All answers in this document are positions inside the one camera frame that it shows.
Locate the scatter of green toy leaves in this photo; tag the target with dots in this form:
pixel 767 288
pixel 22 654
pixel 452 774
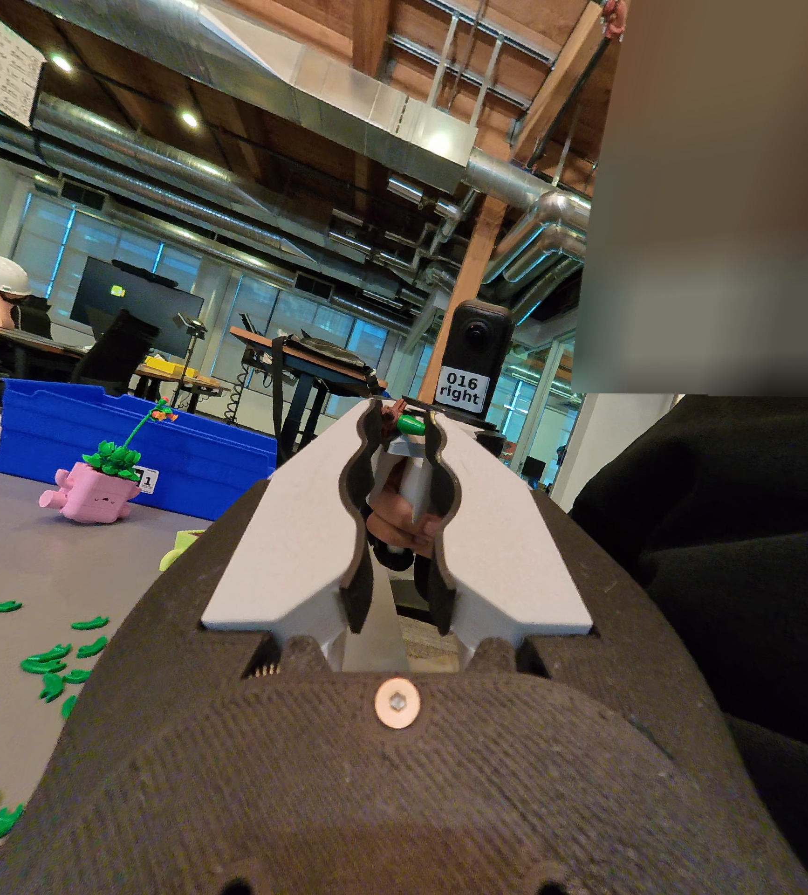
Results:
pixel 0 605

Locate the lime green toy pot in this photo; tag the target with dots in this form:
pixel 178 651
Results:
pixel 184 542

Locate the pink toy pot with plant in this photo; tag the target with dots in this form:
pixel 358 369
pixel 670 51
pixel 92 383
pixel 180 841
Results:
pixel 93 493

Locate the person's right forearm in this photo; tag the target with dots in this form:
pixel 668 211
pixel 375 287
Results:
pixel 690 475

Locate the round ceiling light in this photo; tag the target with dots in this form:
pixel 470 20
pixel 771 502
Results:
pixel 189 119
pixel 61 63

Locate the blue plastic bin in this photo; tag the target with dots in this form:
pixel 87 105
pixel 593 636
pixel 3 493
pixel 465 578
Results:
pixel 187 447

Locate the person's black jacket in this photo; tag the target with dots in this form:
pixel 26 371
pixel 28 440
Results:
pixel 781 664

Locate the black office chair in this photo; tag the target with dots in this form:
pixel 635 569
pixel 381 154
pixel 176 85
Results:
pixel 114 353

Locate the wooden top standing desk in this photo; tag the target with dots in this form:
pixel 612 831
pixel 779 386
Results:
pixel 264 342

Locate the person's right hand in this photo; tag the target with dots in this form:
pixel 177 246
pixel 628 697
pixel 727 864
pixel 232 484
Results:
pixel 404 528

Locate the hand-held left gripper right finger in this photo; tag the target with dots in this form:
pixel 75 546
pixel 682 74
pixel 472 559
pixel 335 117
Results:
pixel 509 552

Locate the green toy stalk piece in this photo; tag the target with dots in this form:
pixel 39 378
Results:
pixel 412 424

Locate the wooden post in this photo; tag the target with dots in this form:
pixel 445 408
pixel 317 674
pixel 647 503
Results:
pixel 477 266

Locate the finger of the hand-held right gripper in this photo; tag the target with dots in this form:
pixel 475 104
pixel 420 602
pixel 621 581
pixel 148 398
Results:
pixel 411 475

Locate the long wooden office desk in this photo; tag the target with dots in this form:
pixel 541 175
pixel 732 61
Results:
pixel 26 340

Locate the brown toy branch piece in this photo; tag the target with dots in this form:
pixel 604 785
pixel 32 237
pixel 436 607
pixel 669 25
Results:
pixel 391 416

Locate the large black monitor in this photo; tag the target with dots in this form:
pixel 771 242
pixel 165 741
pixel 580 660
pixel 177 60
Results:
pixel 138 307

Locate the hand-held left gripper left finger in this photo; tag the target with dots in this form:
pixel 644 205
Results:
pixel 292 545

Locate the yellow plastic bin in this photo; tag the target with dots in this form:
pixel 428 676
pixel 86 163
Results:
pixel 163 365

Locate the black bag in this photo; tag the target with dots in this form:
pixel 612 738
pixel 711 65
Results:
pixel 320 346

